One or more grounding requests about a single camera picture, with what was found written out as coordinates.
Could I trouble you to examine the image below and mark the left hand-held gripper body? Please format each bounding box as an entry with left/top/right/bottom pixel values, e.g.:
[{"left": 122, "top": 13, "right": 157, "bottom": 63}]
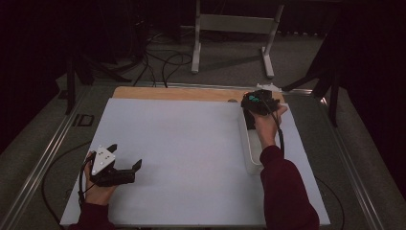
[{"left": 90, "top": 145, "right": 137, "bottom": 188}]

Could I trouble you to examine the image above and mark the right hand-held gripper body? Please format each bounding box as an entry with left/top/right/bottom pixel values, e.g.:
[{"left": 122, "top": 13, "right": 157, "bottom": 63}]
[{"left": 255, "top": 82, "right": 282, "bottom": 117}]

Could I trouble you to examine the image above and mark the black phone case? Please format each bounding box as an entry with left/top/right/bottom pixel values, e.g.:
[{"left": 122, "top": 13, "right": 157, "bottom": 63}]
[{"left": 244, "top": 109, "right": 258, "bottom": 131}]

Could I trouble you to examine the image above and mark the white plastic bin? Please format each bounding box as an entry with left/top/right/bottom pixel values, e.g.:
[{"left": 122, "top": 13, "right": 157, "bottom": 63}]
[{"left": 237, "top": 103, "right": 266, "bottom": 175}]

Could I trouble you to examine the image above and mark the person's right hand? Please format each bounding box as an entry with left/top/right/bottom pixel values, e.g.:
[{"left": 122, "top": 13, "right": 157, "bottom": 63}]
[{"left": 252, "top": 103, "right": 288, "bottom": 145}]

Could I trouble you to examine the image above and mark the person's left hand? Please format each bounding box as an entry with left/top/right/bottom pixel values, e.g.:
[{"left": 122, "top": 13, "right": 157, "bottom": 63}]
[{"left": 83, "top": 153, "right": 118, "bottom": 206}]

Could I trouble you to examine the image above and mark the black floor tape mark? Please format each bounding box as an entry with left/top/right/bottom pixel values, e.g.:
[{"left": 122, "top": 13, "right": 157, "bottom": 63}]
[{"left": 71, "top": 113, "right": 96, "bottom": 127}]

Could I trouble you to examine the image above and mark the white table mat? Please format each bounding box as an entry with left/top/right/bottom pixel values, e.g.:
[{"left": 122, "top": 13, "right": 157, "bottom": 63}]
[{"left": 59, "top": 98, "right": 331, "bottom": 228}]

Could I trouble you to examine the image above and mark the black metal stand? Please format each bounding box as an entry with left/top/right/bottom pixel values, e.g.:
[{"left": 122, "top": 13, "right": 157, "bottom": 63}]
[
  {"left": 277, "top": 18, "right": 345, "bottom": 128},
  {"left": 65, "top": 47, "right": 132, "bottom": 116}
]

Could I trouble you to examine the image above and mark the left hand-held gripper cable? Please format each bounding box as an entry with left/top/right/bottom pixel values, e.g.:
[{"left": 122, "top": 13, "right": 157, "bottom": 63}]
[{"left": 78, "top": 151, "right": 97, "bottom": 209}]

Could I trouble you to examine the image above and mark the hand-held gripper cable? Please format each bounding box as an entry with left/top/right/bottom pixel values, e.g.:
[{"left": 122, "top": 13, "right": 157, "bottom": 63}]
[
  {"left": 263, "top": 99, "right": 285, "bottom": 156},
  {"left": 78, "top": 151, "right": 97, "bottom": 209}
]

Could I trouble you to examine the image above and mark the right hand-held gripper cable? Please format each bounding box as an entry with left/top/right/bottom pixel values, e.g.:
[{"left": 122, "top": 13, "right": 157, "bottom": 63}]
[{"left": 263, "top": 99, "right": 285, "bottom": 156}]

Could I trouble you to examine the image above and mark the aluminium floor rail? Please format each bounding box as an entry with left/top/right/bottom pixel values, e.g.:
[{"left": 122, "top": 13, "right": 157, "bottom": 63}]
[
  {"left": 0, "top": 85, "right": 92, "bottom": 230},
  {"left": 319, "top": 95, "right": 386, "bottom": 230}
]

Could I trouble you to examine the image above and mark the black floor cable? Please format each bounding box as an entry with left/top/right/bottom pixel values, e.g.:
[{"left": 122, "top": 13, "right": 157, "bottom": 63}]
[
  {"left": 41, "top": 140, "right": 94, "bottom": 226},
  {"left": 315, "top": 176, "right": 347, "bottom": 230}
]

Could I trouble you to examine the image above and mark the white metal desk frame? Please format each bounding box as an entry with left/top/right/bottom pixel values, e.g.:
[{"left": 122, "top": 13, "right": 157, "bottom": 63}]
[{"left": 180, "top": 0, "right": 285, "bottom": 80}]

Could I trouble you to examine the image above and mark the tangle of black floor cables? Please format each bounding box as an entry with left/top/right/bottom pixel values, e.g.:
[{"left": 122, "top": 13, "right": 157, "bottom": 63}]
[{"left": 132, "top": 30, "right": 194, "bottom": 89}]

